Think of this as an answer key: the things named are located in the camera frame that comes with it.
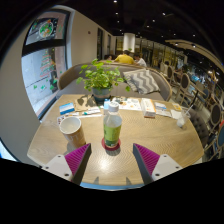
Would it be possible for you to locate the person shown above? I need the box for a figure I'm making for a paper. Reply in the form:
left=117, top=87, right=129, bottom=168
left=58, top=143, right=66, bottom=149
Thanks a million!
left=114, top=49, right=136, bottom=65
left=133, top=53, right=148, bottom=68

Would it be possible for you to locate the group of wooden dining chairs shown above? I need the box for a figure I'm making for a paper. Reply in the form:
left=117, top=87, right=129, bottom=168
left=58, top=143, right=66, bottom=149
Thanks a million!
left=159, top=61, right=224, bottom=159

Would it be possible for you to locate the green-labelled clear drink bottle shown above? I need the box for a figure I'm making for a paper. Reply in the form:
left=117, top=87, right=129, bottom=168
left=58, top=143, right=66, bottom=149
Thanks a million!
left=102, top=101, right=123, bottom=149

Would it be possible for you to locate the grey tufted chair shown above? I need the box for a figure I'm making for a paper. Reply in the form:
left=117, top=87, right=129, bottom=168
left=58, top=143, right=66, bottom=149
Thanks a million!
left=188, top=108, right=211, bottom=148

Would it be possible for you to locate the blue white card box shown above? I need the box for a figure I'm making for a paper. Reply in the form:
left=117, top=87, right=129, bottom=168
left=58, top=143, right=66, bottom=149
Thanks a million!
left=59, top=102, right=76, bottom=116

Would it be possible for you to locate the clear plastic cup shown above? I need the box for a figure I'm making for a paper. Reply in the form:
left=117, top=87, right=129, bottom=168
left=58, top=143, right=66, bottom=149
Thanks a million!
left=175, top=105, right=193, bottom=129

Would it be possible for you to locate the white teal pen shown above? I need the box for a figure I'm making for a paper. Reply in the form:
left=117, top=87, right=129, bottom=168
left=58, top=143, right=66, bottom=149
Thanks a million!
left=81, top=109, right=102, bottom=116

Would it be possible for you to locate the dark-framed decorated window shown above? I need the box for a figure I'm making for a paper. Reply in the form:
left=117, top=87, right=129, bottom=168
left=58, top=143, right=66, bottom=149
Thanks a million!
left=21, top=9, right=71, bottom=119

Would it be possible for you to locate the green potted plant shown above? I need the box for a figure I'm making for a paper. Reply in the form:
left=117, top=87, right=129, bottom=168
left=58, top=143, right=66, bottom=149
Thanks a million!
left=75, top=58, right=132, bottom=103

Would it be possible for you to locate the grey white chevron pillow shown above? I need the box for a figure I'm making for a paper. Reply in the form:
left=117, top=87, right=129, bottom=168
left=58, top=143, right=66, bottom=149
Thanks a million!
left=122, top=68, right=161, bottom=95

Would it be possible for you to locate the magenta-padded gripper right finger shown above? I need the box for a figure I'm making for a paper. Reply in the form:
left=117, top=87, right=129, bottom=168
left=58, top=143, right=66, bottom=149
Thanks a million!
left=132, top=143, right=183, bottom=186

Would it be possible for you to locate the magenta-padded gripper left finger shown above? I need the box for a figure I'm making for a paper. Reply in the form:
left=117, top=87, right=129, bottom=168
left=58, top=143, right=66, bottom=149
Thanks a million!
left=41, top=143, right=93, bottom=186

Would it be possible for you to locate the brown paper cup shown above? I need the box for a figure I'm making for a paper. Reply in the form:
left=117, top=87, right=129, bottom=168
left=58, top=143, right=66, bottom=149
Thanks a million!
left=59, top=115, right=87, bottom=149

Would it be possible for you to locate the printed white leaflet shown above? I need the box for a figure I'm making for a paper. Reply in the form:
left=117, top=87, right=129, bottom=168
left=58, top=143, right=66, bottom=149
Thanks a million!
left=111, top=96, right=143, bottom=112

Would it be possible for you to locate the flat round red coaster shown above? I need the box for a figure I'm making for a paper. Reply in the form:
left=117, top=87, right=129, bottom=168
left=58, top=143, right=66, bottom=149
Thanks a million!
left=101, top=137, right=122, bottom=152

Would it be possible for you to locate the group of ceiling spotlights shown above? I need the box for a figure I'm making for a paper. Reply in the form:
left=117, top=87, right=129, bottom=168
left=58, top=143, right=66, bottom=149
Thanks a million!
left=111, top=0, right=201, bottom=49

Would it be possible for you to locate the grey curved sofa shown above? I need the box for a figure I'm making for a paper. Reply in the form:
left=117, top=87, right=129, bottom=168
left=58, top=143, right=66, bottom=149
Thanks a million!
left=56, top=62, right=173, bottom=101

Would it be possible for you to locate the silver blister pill pack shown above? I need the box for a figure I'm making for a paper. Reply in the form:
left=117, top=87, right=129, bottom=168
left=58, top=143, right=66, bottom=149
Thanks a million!
left=56, top=114, right=66, bottom=125

